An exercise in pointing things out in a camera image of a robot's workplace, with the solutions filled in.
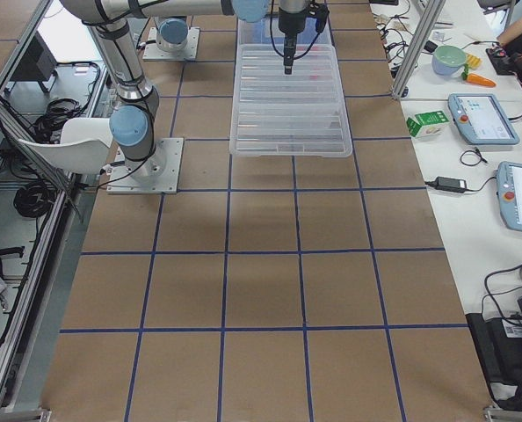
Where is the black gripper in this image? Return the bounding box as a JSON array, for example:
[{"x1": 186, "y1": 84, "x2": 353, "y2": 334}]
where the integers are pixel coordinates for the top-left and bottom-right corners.
[{"x1": 279, "y1": 8, "x2": 330, "y2": 75}]

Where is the clear plastic box lid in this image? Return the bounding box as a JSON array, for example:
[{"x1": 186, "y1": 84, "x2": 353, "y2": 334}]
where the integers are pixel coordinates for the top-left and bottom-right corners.
[{"x1": 229, "y1": 44, "x2": 352, "y2": 158}]

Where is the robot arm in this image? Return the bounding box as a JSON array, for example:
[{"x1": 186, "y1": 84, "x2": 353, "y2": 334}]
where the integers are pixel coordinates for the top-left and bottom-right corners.
[
  {"x1": 155, "y1": 16, "x2": 189, "y2": 52},
  {"x1": 62, "y1": 0, "x2": 329, "y2": 111}
]

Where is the clear plastic storage box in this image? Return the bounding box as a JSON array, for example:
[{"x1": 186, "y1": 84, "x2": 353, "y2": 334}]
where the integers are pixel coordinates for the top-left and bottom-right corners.
[{"x1": 236, "y1": 17, "x2": 335, "y2": 49}]

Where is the green white carton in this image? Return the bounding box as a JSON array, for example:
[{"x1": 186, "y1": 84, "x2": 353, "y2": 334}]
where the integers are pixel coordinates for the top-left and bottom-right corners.
[{"x1": 406, "y1": 110, "x2": 449, "y2": 138}]

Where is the green blue bowl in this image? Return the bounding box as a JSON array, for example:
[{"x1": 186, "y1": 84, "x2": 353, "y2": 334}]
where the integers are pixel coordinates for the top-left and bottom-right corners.
[{"x1": 431, "y1": 45, "x2": 467, "y2": 76}]

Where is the yellow toy corn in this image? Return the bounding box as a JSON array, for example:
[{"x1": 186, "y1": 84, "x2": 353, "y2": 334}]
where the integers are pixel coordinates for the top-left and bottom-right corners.
[{"x1": 466, "y1": 54, "x2": 482, "y2": 69}]

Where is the toy carrot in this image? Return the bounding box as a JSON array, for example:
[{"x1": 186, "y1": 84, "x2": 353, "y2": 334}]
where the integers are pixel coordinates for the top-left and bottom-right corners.
[{"x1": 461, "y1": 64, "x2": 497, "y2": 88}]

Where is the black power adapter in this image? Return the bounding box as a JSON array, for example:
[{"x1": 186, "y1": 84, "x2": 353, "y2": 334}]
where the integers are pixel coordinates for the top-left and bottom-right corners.
[{"x1": 424, "y1": 176, "x2": 468, "y2": 193}]

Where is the far teach pendant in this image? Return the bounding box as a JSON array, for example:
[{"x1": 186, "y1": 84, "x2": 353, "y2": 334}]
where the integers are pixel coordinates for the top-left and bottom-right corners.
[{"x1": 447, "y1": 93, "x2": 519, "y2": 146}]

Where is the teach pendant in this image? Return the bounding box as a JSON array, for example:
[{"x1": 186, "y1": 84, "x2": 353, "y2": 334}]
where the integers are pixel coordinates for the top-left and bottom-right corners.
[
  {"x1": 447, "y1": 93, "x2": 519, "y2": 146},
  {"x1": 496, "y1": 162, "x2": 522, "y2": 231}
]

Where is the white plastic chair shell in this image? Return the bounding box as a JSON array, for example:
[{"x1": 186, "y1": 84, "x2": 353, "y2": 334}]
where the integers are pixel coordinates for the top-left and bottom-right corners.
[{"x1": 18, "y1": 118, "x2": 112, "y2": 175}]

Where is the near teach pendant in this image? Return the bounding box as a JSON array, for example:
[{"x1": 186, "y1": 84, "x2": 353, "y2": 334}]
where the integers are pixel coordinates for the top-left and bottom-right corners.
[{"x1": 496, "y1": 162, "x2": 522, "y2": 231}]

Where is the black device bottom right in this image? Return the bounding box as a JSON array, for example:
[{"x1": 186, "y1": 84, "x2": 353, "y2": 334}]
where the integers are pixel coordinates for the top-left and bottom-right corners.
[{"x1": 465, "y1": 292, "x2": 522, "y2": 412}]

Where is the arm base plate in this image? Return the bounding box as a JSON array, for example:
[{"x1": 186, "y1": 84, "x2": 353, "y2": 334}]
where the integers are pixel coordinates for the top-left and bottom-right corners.
[
  {"x1": 105, "y1": 138, "x2": 184, "y2": 194},
  {"x1": 143, "y1": 26, "x2": 200, "y2": 62}
]

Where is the aluminium frame post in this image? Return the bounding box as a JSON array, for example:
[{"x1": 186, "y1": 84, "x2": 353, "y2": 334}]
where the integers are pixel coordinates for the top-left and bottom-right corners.
[{"x1": 391, "y1": 0, "x2": 446, "y2": 100}]

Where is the coiled black cable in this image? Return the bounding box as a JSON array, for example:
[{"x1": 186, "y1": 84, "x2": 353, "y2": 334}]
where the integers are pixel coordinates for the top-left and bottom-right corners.
[{"x1": 13, "y1": 182, "x2": 56, "y2": 219}]

